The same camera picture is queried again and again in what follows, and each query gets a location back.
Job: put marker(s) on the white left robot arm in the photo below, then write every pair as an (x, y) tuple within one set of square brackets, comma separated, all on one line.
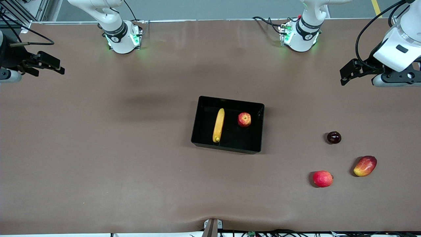
[(304, 29)]

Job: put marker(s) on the metal table clamp bracket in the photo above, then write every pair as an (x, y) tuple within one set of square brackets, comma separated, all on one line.
[(212, 228)]

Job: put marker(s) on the black plastic box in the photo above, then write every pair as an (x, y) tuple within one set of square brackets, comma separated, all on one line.
[(230, 138)]

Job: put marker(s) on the red yellow apple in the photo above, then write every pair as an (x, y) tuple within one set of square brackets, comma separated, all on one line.
[(244, 119)]

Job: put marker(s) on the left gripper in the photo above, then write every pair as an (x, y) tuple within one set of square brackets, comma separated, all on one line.
[(368, 64)]

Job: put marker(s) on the red yellow mango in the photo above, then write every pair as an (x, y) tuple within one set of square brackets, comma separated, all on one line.
[(365, 166)]

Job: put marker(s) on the yellow banana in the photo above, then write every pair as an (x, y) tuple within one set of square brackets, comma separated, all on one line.
[(218, 126)]

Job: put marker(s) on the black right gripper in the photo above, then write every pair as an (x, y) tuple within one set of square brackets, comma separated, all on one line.
[(12, 56)]

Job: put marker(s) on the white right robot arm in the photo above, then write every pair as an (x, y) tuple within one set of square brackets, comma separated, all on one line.
[(116, 33)]

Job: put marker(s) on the dark purple plum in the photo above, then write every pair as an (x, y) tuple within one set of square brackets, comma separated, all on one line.
[(334, 137)]

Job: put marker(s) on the aluminium frame post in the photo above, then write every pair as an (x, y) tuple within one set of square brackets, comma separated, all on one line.
[(44, 10)]

